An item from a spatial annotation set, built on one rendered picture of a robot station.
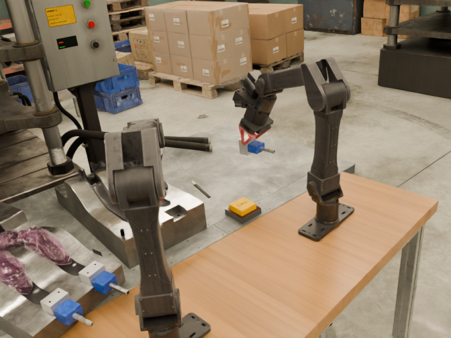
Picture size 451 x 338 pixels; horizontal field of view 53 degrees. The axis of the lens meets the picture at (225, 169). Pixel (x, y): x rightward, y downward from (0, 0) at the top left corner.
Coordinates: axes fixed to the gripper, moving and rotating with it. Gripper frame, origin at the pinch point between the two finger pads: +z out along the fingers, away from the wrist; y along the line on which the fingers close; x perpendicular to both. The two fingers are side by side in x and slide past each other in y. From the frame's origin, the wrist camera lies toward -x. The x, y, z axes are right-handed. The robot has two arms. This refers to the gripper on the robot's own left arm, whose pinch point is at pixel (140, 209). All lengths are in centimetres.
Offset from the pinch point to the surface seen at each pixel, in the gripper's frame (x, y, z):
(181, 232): 5.0, -11.4, 8.7
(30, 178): -68, 6, 43
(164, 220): 2.8, -6.3, 3.9
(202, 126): -202, -195, 147
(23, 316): 10.8, 33.2, 10.5
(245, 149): -12.2, -46.4, 0.4
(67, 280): 5.8, 21.4, 10.7
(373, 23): -326, -607, 111
